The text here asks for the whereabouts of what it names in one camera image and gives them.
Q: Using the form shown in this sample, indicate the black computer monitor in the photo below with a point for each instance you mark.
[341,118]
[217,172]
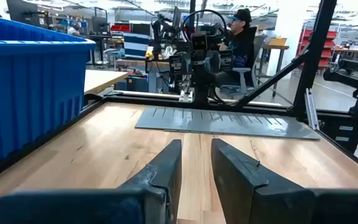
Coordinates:
[26,11]

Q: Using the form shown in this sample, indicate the red shelving rack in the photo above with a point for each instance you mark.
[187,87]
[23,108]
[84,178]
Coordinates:
[325,53]

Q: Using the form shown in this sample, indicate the black control box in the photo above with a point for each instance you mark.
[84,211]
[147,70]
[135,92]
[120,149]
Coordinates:
[343,133]

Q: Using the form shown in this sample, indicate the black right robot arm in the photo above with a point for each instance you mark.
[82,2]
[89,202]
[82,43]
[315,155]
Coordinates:
[201,84]

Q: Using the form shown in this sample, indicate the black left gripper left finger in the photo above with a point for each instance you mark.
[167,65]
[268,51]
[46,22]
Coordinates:
[154,186]

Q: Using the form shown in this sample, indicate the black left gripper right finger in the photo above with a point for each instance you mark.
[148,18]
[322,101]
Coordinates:
[238,186]

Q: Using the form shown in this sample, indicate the grey office chair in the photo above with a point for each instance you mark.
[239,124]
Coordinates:
[244,74]

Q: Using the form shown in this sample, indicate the large blue plastic bin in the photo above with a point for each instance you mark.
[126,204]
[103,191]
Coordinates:
[26,93]

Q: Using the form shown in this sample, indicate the small wooden top table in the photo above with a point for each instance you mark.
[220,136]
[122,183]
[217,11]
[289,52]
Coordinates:
[277,43]

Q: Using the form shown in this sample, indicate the seated person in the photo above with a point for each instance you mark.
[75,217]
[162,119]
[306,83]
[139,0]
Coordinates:
[241,46]

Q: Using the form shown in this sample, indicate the blue white striped box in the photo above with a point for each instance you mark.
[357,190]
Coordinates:
[136,45]

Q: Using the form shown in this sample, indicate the light wooden table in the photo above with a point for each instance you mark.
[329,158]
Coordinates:
[104,79]

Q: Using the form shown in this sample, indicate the long grey slotted divider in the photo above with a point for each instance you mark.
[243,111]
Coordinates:
[222,123]

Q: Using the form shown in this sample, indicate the distant person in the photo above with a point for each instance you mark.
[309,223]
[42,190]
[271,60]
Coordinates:
[72,29]

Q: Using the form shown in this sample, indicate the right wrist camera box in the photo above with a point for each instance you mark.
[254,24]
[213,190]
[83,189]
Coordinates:
[199,42]

